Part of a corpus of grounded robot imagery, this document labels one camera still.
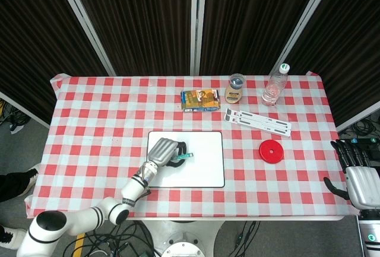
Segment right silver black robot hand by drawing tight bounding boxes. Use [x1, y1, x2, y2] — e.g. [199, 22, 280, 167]
[323, 139, 380, 210]

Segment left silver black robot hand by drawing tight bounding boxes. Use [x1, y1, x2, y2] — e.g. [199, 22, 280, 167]
[147, 137, 189, 169]

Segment teal marker pen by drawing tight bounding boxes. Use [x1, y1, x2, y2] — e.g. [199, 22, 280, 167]
[173, 152, 195, 161]

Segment black device box cyan labels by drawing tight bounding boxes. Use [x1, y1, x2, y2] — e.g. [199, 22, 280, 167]
[340, 137, 380, 160]

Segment yellow blue snack package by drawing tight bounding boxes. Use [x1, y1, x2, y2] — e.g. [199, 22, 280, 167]
[180, 88, 221, 112]

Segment red white checkered tablecloth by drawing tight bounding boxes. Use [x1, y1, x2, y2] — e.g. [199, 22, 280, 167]
[24, 71, 360, 220]

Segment red round plastic disc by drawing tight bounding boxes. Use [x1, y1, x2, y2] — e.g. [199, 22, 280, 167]
[258, 139, 284, 161]

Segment white folding laptop stand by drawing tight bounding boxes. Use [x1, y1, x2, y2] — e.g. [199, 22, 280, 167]
[224, 107, 293, 138]

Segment white table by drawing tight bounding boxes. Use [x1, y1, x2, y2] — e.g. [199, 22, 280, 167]
[126, 214, 344, 223]

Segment yellow floor tape strip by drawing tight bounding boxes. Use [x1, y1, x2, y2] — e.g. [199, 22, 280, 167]
[72, 231, 87, 257]

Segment clear plastic water bottle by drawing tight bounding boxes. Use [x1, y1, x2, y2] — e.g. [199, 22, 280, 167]
[261, 63, 291, 106]

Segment white sneaker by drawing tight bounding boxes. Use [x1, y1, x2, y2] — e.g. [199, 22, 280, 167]
[28, 167, 40, 185]
[0, 225, 28, 250]

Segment dark corrugated partition panel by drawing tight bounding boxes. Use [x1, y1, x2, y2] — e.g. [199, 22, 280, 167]
[0, 0, 116, 129]
[268, 0, 380, 133]
[53, 0, 200, 77]
[195, 0, 339, 77]

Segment black trouser leg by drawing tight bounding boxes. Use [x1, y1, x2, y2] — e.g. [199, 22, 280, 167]
[0, 171, 38, 204]

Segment white drawing board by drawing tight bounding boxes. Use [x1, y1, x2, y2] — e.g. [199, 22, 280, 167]
[147, 131, 226, 188]

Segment black tangled cables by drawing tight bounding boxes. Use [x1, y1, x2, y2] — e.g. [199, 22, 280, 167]
[0, 98, 29, 127]
[340, 110, 380, 139]

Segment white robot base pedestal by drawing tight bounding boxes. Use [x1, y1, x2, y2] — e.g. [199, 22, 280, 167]
[139, 220, 231, 257]

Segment black floor cable bundle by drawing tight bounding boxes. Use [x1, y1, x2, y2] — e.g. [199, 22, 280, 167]
[64, 220, 157, 257]

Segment black cable with green light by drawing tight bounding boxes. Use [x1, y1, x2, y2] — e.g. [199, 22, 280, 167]
[233, 220, 261, 251]

